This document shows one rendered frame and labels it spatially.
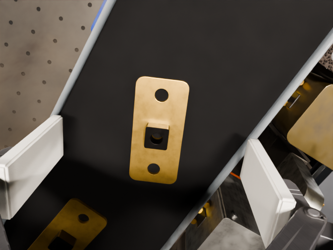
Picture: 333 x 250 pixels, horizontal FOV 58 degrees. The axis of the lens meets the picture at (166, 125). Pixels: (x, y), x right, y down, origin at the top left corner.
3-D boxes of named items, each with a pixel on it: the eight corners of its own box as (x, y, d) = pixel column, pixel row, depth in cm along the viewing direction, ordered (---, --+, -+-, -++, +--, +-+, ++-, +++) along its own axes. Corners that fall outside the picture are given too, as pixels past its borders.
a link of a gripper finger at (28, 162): (11, 221, 14) (-5, 219, 14) (64, 155, 21) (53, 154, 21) (5, 166, 13) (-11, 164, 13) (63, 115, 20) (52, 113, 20)
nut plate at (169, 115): (175, 183, 24) (175, 191, 23) (129, 177, 24) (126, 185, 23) (190, 81, 21) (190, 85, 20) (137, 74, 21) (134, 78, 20)
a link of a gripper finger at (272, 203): (281, 199, 13) (298, 201, 13) (248, 137, 20) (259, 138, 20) (265, 252, 14) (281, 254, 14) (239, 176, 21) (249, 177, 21)
